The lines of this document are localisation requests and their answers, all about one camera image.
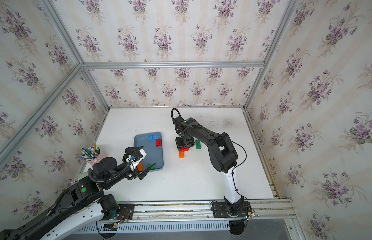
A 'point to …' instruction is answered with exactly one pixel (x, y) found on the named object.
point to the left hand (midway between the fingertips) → (149, 155)
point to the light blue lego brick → (153, 137)
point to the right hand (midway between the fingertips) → (185, 147)
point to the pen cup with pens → (91, 154)
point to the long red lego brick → (183, 149)
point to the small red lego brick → (158, 142)
